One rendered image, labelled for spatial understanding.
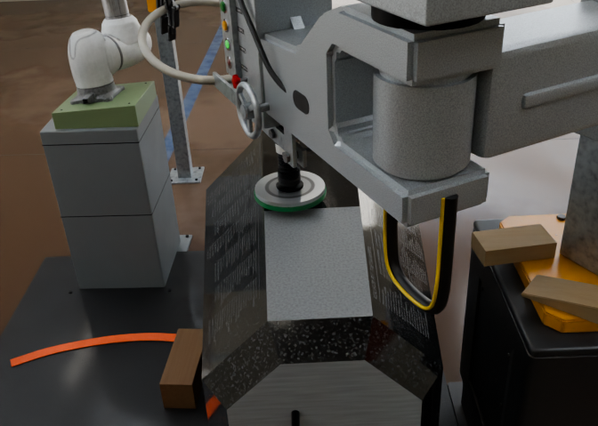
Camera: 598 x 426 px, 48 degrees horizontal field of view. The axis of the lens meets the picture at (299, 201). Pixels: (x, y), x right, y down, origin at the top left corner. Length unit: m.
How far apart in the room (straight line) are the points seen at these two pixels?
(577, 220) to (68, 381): 1.92
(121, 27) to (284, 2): 1.36
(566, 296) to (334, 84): 0.78
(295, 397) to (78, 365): 1.38
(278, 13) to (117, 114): 1.22
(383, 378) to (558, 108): 0.72
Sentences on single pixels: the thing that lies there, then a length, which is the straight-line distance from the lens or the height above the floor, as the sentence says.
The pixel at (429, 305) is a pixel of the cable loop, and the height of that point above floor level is 0.94.
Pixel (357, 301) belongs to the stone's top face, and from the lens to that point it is 1.66.
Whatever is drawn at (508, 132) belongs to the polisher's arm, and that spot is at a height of 1.31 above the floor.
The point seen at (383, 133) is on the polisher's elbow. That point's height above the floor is 1.33.
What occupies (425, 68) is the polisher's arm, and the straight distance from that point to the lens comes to 1.16.
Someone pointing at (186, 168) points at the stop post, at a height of 0.07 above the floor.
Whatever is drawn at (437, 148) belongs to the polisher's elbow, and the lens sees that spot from 1.25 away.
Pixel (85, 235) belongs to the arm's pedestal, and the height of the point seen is 0.30.
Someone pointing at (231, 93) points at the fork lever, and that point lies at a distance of 2.17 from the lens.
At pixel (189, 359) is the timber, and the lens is 2.58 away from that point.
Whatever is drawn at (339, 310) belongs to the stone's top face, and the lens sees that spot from 1.63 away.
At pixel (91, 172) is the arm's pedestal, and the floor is 0.61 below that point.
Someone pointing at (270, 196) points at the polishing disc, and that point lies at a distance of 2.00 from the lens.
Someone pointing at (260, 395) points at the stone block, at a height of 0.67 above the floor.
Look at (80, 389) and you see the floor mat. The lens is 2.77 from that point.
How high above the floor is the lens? 1.85
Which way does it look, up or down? 30 degrees down
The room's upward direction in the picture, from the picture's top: 3 degrees counter-clockwise
